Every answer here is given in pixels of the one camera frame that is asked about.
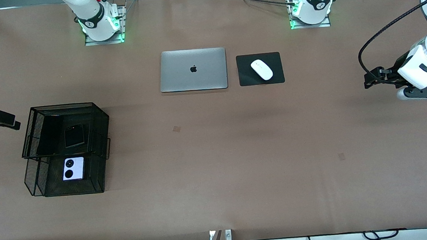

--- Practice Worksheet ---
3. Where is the black slab smartphone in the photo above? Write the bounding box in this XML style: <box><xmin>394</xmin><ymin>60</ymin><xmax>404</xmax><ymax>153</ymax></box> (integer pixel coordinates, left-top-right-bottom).
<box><xmin>32</xmin><ymin>114</ymin><xmax>67</xmax><ymax>157</ymax></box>

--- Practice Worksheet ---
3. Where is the black square flip phone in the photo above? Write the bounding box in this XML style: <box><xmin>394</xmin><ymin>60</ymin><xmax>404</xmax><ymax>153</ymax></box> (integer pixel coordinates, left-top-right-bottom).
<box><xmin>63</xmin><ymin>123</ymin><xmax>87</xmax><ymax>149</ymax></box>

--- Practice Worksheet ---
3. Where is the lavender flip phone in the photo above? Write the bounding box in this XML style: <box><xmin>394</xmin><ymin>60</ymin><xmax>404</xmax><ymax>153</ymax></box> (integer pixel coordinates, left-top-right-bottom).
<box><xmin>61</xmin><ymin>156</ymin><xmax>86</xmax><ymax>182</ymax></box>

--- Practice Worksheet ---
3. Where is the black mesh two-tier tray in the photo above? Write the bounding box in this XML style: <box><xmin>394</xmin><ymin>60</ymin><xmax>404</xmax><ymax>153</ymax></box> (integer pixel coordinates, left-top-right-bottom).
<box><xmin>17</xmin><ymin>100</ymin><xmax>117</xmax><ymax>200</ymax></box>

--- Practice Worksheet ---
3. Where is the white computer mouse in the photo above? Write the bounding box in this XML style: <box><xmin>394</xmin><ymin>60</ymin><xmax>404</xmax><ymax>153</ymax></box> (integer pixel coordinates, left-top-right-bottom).
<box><xmin>250</xmin><ymin>58</ymin><xmax>275</xmax><ymax>82</ymax></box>

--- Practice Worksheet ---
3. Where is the black mouse pad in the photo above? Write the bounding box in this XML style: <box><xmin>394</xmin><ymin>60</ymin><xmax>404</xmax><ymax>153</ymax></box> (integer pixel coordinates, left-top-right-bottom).
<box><xmin>236</xmin><ymin>51</ymin><xmax>285</xmax><ymax>88</ymax></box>

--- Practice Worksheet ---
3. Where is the silver laptop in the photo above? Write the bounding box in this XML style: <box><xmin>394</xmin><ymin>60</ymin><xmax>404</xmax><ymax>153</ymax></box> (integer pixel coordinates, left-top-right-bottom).
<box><xmin>157</xmin><ymin>46</ymin><xmax>230</xmax><ymax>95</ymax></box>

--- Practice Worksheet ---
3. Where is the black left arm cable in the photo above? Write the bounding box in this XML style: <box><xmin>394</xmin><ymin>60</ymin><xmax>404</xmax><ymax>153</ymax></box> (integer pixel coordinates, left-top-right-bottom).
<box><xmin>353</xmin><ymin>0</ymin><xmax>427</xmax><ymax>87</ymax></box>

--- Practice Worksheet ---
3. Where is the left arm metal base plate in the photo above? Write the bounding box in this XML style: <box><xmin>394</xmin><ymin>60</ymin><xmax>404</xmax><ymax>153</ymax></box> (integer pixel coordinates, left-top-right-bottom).
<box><xmin>287</xmin><ymin>0</ymin><xmax>332</xmax><ymax>31</ymax></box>

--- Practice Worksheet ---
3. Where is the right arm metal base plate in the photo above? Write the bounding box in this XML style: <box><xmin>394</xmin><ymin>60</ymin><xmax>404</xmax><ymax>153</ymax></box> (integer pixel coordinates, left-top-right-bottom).
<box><xmin>82</xmin><ymin>4</ymin><xmax>129</xmax><ymax>47</ymax></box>

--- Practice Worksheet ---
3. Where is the small aluminium bracket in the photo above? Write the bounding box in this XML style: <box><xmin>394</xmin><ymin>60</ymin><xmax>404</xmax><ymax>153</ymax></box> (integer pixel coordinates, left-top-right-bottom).
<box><xmin>209</xmin><ymin>228</ymin><xmax>233</xmax><ymax>240</ymax></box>

